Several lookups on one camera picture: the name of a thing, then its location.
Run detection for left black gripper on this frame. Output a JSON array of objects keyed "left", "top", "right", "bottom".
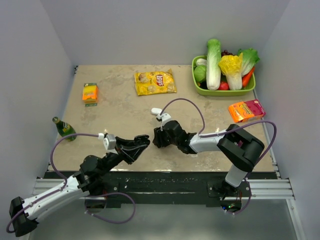
[{"left": 98, "top": 136, "right": 148, "bottom": 176}]

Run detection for white earbud charging case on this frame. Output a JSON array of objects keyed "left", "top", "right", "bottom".
[{"left": 151, "top": 107, "right": 162, "bottom": 116}]

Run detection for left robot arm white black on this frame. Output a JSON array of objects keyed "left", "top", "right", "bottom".
[{"left": 6, "top": 133, "right": 150, "bottom": 237}]

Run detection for yellow Lays chips bag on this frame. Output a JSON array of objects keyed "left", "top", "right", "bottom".
[{"left": 134, "top": 68, "right": 177, "bottom": 96}]

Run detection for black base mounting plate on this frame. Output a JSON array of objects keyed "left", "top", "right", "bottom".
[{"left": 44, "top": 171, "right": 278, "bottom": 208}]

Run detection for purple onion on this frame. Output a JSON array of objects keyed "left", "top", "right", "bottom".
[{"left": 237, "top": 141, "right": 244, "bottom": 148}]

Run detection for orange yellow sponge pack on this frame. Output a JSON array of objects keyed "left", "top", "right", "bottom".
[{"left": 82, "top": 82, "right": 99, "bottom": 107}]

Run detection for round green cabbage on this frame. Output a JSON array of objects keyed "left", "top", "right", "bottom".
[{"left": 193, "top": 65, "right": 207, "bottom": 83}]

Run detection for green glass bottle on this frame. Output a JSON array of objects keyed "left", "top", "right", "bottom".
[{"left": 52, "top": 116, "right": 76, "bottom": 137}]

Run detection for red tomato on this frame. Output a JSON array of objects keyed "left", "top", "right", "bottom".
[{"left": 218, "top": 81, "right": 230, "bottom": 91}]

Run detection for long napa cabbage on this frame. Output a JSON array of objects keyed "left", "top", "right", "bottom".
[{"left": 206, "top": 38, "right": 221, "bottom": 91}]

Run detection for orange pink snack box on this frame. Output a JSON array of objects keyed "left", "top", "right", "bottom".
[{"left": 228, "top": 99, "right": 266, "bottom": 123}]

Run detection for white cauliflower piece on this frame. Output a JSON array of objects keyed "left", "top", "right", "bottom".
[{"left": 195, "top": 58, "right": 207, "bottom": 66}]

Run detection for yellow leaf cabbage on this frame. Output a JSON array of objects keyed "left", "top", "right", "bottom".
[{"left": 218, "top": 53, "right": 243, "bottom": 91}]

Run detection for green plastic basket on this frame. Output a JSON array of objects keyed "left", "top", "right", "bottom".
[{"left": 191, "top": 55, "right": 256, "bottom": 97}]

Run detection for orange carrot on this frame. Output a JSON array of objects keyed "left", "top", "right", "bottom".
[{"left": 242, "top": 67, "right": 255, "bottom": 88}]

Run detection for dark red grapes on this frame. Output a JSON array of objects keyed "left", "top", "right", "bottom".
[{"left": 221, "top": 50, "right": 233, "bottom": 57}]

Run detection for green lettuce leaf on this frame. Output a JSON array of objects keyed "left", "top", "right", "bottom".
[{"left": 237, "top": 48, "right": 260, "bottom": 77}]

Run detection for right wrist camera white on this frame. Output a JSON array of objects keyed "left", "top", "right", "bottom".
[{"left": 156, "top": 113, "right": 172, "bottom": 126}]

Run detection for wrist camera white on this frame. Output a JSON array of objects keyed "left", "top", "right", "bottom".
[
  {"left": 98, "top": 133, "right": 117, "bottom": 152},
  {"left": 156, "top": 113, "right": 172, "bottom": 126}
]

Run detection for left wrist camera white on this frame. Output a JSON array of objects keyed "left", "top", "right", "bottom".
[{"left": 98, "top": 133, "right": 117, "bottom": 152}]

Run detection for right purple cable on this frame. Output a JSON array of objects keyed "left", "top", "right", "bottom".
[{"left": 161, "top": 98, "right": 278, "bottom": 161}]

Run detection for purple cable loop below base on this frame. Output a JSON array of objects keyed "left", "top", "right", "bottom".
[{"left": 84, "top": 191, "right": 137, "bottom": 224}]

